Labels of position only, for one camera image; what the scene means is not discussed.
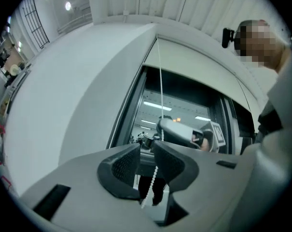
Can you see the folded trolley with cream wheels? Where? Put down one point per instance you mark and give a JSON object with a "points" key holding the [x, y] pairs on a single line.
{"points": [[15, 81]]}

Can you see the person's dark shirt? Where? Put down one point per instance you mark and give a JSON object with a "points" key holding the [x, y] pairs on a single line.
{"points": [[268, 122]]}

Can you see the beige roller blind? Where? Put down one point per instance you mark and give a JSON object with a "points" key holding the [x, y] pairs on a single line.
{"points": [[196, 62]]}

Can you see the person's head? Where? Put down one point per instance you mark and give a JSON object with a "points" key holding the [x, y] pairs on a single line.
{"points": [[264, 42]]}

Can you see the person's right hand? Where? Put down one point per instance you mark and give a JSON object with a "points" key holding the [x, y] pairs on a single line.
{"points": [[204, 145]]}

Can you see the black balcony railing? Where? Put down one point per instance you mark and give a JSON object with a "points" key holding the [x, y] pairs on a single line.
{"points": [[36, 23]]}

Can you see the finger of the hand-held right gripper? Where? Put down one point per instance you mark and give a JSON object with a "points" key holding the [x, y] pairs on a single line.
{"points": [[177, 132]]}

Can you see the group of ceiling lights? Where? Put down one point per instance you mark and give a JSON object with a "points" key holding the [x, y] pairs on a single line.
{"points": [[67, 5]]}

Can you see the black framed window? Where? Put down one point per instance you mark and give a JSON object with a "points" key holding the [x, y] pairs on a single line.
{"points": [[184, 100]]}

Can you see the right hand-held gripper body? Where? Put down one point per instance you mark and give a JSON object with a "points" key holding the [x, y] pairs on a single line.
{"points": [[214, 135]]}

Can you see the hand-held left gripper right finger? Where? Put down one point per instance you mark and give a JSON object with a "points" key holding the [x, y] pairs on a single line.
{"points": [[208, 190]]}

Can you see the black head-mounted camera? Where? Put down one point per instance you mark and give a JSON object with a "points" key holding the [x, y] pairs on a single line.
{"points": [[227, 37]]}

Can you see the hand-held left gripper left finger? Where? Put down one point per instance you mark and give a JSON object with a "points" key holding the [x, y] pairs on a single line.
{"points": [[87, 197]]}

